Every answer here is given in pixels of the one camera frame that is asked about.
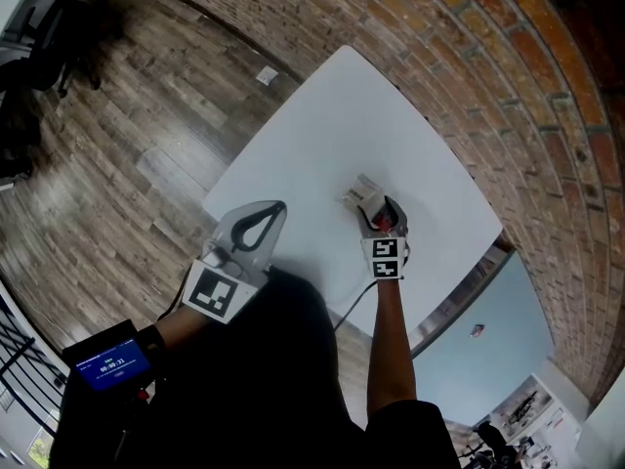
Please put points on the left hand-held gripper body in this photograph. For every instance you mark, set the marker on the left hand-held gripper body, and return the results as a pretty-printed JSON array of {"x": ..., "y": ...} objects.
[{"x": 217, "y": 291}]

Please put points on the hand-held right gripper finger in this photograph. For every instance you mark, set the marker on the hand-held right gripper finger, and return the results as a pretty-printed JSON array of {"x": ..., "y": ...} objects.
[
  {"x": 367, "y": 225},
  {"x": 401, "y": 223}
]

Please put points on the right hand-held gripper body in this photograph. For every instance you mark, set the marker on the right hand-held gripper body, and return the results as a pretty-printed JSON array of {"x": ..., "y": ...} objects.
[{"x": 386, "y": 259}]

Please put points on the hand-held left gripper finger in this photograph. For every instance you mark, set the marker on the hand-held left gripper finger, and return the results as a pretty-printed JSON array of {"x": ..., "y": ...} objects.
[
  {"x": 222, "y": 235},
  {"x": 266, "y": 249}
]

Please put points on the red item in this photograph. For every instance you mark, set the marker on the red item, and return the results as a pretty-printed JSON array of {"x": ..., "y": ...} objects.
[{"x": 477, "y": 331}]

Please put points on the person's right forearm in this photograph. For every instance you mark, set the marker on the person's right forearm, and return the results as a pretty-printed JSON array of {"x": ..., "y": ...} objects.
[{"x": 393, "y": 350}]

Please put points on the person's left forearm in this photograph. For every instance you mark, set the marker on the person's left forearm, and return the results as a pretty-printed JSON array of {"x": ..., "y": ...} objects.
[{"x": 180, "y": 323}]

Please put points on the person's black clothing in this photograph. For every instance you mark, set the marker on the person's black clothing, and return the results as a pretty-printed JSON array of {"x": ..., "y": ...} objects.
[{"x": 244, "y": 384}]

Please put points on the black wrist screen device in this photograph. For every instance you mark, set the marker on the black wrist screen device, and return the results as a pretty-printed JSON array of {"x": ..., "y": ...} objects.
[{"x": 110, "y": 362}]

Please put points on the white square floor socket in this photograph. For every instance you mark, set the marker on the white square floor socket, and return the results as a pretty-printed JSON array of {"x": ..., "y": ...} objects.
[{"x": 266, "y": 75}]

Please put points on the black metal railing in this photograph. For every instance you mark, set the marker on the black metal railing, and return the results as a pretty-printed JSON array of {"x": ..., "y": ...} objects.
[{"x": 19, "y": 354}]

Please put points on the black office chair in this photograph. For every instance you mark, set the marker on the black office chair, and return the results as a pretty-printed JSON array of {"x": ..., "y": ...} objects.
[{"x": 49, "y": 52}]

